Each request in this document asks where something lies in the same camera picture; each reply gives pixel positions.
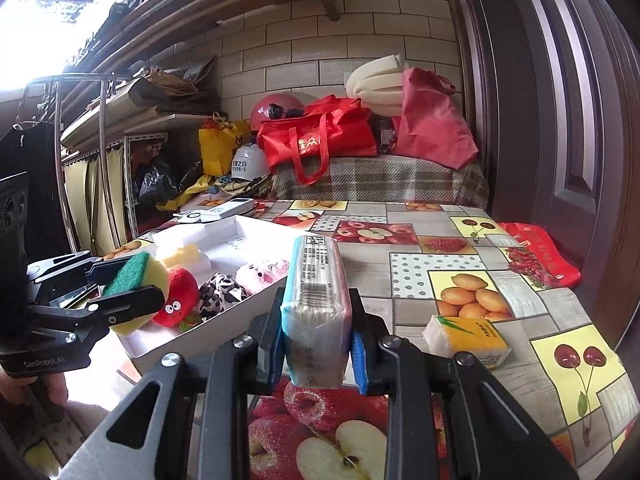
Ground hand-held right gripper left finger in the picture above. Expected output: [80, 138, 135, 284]
[57, 287, 291, 480]

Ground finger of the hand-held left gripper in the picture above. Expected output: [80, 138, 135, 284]
[25, 254, 136, 306]
[30, 286, 166, 341]

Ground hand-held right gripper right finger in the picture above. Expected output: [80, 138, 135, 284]
[347, 287, 581, 480]

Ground yellow green sponge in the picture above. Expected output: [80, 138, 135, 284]
[102, 251, 171, 337]

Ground red plush toy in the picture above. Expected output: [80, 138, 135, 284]
[152, 267, 200, 328]

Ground white cardboard box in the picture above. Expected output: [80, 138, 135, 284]
[117, 215, 301, 376]

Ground blue tissue pack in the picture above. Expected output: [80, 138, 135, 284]
[280, 234, 353, 388]

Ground pink plush toy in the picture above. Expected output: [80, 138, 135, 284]
[235, 259, 291, 296]

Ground cow print cloth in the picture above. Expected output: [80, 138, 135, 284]
[197, 272, 246, 318]

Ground person's left hand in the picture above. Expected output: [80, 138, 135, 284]
[0, 367, 68, 406]

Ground white foam sponge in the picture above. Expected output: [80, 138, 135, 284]
[151, 234, 196, 256]

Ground pale yellow sponge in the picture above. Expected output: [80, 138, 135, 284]
[161, 244, 201, 268]

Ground beige shelf curtain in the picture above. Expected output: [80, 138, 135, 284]
[62, 145, 131, 256]

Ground yellow tissue pack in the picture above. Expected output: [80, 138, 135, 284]
[422, 314, 513, 371]

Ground black plastic bag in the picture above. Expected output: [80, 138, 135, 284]
[137, 157, 181, 201]

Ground fruit print tablecloth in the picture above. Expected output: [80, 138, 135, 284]
[0, 199, 631, 480]

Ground white remote control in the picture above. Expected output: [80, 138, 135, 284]
[172, 197, 256, 223]

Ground metal shelf rack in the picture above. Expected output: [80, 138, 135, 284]
[20, 72, 221, 256]

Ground plaid bench cover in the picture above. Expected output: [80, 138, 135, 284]
[270, 155, 491, 208]

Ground yellow shopping bag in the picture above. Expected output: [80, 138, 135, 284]
[199, 112, 251, 177]

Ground flattened cardboard sheets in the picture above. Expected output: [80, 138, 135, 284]
[112, 55, 218, 116]

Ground white helmet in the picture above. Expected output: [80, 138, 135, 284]
[230, 142, 273, 183]

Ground red printed plastic bag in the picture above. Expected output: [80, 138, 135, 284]
[497, 221, 583, 290]

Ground red tote bag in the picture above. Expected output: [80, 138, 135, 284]
[257, 95, 378, 186]

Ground pink helmet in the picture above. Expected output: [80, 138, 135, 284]
[250, 94, 306, 133]

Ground pink fabric bag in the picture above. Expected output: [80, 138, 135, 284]
[392, 67, 480, 170]

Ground white foam roll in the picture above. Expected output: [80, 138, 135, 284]
[345, 57, 416, 116]

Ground grey metal door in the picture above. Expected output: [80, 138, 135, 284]
[450, 0, 640, 346]

